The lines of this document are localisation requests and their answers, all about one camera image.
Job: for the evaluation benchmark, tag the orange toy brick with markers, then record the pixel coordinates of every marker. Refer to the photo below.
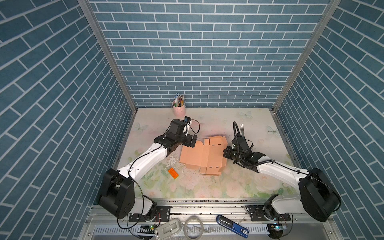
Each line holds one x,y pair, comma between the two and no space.
173,173

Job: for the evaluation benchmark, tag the blue handheld device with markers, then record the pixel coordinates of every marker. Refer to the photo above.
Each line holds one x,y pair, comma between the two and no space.
232,226

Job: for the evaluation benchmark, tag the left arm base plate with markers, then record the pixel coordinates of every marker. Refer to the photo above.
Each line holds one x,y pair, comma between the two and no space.
161,214

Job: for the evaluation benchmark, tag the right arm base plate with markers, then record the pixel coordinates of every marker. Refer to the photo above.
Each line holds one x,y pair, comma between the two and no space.
259,213

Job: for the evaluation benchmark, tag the fork with teal handle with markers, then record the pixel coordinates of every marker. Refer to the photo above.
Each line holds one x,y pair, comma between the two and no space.
242,129

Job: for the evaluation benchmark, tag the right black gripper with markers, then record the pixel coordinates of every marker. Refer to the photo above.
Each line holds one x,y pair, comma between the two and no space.
226,153

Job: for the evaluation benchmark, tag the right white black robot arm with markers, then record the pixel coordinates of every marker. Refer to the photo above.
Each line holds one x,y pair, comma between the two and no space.
316,196

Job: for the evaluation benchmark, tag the grey handheld device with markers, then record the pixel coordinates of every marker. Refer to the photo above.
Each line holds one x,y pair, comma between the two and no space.
168,229

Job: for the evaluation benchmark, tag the orange paper box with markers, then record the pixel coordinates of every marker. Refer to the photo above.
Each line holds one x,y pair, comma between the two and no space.
207,156

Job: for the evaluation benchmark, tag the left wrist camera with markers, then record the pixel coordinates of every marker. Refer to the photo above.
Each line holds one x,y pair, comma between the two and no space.
187,120

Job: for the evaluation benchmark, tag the aluminium frame rail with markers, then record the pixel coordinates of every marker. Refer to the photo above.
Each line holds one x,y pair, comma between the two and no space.
205,210

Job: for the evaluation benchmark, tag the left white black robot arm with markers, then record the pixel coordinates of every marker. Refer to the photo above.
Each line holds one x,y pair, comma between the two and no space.
117,191

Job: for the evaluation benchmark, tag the pink metal pen cup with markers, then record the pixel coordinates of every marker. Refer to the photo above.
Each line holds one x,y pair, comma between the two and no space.
179,111

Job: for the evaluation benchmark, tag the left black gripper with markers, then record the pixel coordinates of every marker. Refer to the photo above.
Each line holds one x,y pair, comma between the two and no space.
188,142

